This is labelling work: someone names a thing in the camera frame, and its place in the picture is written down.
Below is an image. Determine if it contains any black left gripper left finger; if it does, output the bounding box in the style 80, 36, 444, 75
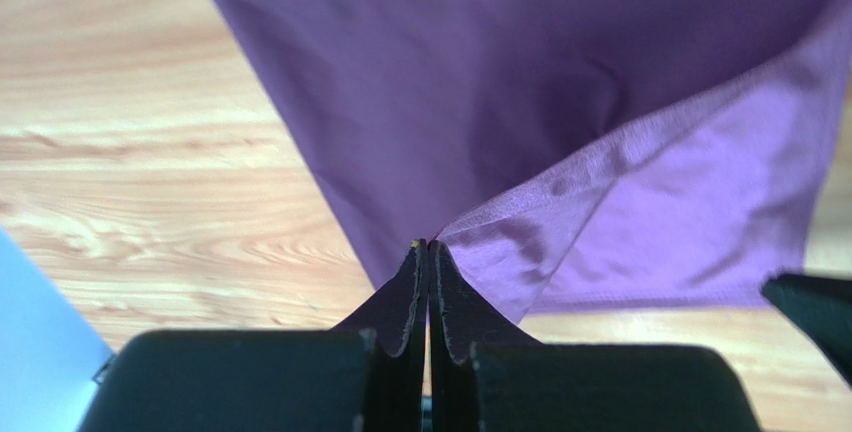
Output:
82, 240, 427, 431

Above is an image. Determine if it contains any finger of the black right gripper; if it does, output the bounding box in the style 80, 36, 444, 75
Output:
761, 273, 851, 386

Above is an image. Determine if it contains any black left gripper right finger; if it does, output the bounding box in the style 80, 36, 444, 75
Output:
427, 241, 760, 431

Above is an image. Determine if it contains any purple cloth napkin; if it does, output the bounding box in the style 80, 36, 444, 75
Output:
214, 0, 851, 321

